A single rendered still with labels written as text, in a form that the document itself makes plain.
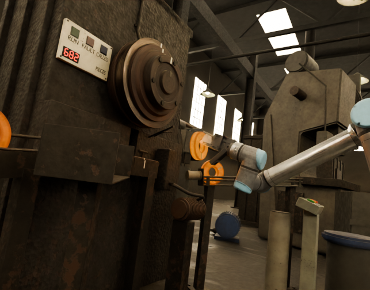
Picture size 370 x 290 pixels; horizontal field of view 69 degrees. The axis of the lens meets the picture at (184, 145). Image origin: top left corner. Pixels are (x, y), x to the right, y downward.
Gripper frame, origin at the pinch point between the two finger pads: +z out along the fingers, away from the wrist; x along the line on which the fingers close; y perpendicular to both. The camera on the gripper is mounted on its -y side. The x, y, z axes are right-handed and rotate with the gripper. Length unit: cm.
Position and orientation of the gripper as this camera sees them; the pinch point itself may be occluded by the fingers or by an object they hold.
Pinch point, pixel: (199, 142)
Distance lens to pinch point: 146.7
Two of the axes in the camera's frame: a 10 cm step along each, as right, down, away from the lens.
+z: -7.7, -2.9, 5.7
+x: -5.3, -2.0, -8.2
